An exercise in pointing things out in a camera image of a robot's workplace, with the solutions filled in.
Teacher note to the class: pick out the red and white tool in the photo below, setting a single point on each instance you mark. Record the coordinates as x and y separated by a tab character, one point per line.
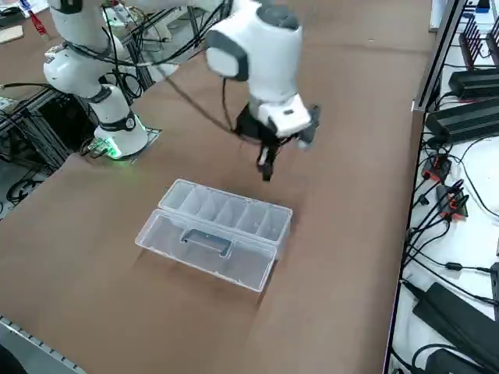
39	25

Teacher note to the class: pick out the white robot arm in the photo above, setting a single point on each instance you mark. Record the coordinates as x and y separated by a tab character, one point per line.
269	62

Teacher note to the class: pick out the transparent plastic compartment box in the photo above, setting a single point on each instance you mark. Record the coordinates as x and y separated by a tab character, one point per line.
210	249

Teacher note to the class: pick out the small black adapter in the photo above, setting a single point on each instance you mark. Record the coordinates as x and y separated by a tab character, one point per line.
448	362

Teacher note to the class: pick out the red and black connector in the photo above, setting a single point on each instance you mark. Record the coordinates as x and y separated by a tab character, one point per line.
452	202
438	167

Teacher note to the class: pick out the black aluminium frame rack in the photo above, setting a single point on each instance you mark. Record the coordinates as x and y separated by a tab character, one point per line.
39	128

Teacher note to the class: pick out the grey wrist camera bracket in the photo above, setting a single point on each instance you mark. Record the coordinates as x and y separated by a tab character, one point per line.
310	132

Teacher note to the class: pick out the large black power adapter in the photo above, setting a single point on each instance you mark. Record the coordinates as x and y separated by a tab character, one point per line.
452	315

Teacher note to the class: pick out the black power brick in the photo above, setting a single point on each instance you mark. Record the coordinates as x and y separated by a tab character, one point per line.
475	83
464	118

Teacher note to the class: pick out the aluminium table edge rail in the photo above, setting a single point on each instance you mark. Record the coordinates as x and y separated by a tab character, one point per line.
433	78

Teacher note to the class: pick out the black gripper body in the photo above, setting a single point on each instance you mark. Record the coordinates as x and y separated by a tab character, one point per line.
251	126

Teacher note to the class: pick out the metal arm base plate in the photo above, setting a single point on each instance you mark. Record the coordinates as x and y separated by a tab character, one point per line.
154	134

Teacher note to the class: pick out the black slotted rack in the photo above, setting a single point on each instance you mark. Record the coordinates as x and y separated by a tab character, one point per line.
473	43

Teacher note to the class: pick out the grey metal rail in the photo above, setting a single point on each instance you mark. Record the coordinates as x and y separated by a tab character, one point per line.
31	343

